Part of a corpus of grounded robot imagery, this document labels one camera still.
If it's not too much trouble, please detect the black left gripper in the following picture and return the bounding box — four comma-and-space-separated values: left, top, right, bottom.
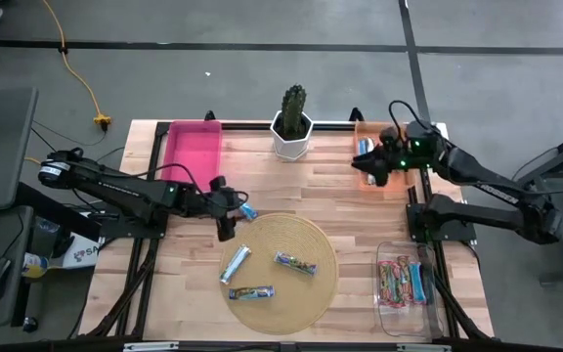
207, 174, 249, 242

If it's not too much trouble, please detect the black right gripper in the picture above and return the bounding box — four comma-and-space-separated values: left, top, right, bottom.
351, 125, 412, 189

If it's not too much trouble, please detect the blue Chewy granola bar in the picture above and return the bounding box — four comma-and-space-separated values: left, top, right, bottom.
273, 250, 320, 278
238, 201, 260, 222
228, 285, 277, 301

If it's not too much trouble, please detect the red wrapper granola bar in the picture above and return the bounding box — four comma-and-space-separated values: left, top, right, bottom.
377, 260, 401, 309
396, 254, 411, 300

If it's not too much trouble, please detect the orange plastic bin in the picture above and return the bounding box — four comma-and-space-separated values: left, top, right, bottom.
353, 120, 417, 195

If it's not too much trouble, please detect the white hexagonal planter pot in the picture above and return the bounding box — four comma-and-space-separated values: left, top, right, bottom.
269, 110, 315, 161

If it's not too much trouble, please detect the pink plastic bin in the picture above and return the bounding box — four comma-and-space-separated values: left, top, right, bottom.
161, 119, 224, 193

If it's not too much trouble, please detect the green cactus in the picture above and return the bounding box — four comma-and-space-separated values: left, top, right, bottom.
280, 83, 309, 141

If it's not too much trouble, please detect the round woven straw placemat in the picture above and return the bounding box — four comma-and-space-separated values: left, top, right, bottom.
219, 212, 340, 336

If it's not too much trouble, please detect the bright blue snack bar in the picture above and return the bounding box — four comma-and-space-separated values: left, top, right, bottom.
409, 262, 428, 305

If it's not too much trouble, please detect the clear plastic container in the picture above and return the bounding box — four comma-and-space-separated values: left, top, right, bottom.
371, 241, 444, 339

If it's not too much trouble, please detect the white printed box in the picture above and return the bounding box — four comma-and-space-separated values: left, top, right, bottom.
61, 234, 102, 270

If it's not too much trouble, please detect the yellow white bottle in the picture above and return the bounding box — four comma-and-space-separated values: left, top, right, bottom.
21, 251, 51, 280

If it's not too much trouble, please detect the grey desk mat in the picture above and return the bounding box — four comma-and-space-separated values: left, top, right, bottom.
0, 204, 36, 331

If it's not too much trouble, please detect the black aluminium table frame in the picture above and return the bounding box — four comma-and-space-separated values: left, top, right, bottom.
78, 107, 496, 352

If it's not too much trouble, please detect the silver metal bracket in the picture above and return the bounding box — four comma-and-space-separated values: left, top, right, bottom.
397, 343, 453, 352
123, 341, 180, 352

